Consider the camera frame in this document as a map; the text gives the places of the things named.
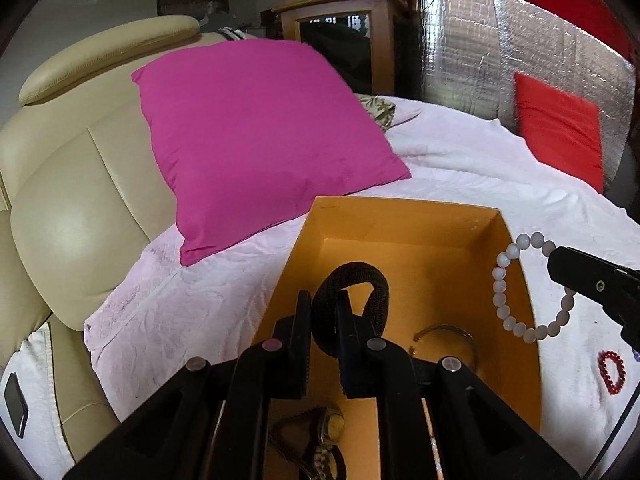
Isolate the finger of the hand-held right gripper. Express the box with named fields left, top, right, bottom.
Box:
left=546, top=246, right=640, bottom=353

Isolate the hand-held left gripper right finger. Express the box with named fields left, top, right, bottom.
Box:
left=335, top=292, right=581, bottom=480

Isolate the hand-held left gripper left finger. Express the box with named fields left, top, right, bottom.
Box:
left=62, top=290, right=313, bottom=480

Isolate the black fabric hair band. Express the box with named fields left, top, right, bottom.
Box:
left=311, top=261, right=390, bottom=358

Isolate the metal wristwatch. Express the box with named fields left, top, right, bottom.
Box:
left=267, top=406, right=347, bottom=480

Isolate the white bead bracelet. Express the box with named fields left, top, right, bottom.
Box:
left=492, top=232, right=576, bottom=343

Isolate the silver bangle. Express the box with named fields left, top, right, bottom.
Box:
left=412, top=325, right=478, bottom=373

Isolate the orange cardboard box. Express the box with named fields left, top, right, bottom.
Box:
left=250, top=196, right=543, bottom=480

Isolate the small red cushion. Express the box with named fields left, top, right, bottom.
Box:
left=514, top=72, right=603, bottom=193

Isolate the pale pink embossed blanket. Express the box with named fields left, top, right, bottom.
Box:
left=82, top=95, right=640, bottom=480

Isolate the magenta pillow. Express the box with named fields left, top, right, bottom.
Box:
left=131, top=39, right=412, bottom=267

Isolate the leaf patterned cushion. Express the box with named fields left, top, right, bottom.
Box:
left=357, top=95, right=397, bottom=133

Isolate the white towel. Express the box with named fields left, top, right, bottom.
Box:
left=0, top=322, right=81, bottom=480

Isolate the silver foil insulation panel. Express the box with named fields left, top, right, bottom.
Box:
left=410, top=0, right=632, bottom=196

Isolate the beige leather armchair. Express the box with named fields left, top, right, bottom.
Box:
left=0, top=14, right=201, bottom=461

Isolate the black smartphone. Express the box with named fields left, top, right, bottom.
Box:
left=4, top=372, right=29, bottom=438

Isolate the red bead bracelet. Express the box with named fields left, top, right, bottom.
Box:
left=598, top=351, right=627, bottom=395

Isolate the black cable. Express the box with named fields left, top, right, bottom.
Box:
left=587, top=385, right=632, bottom=480

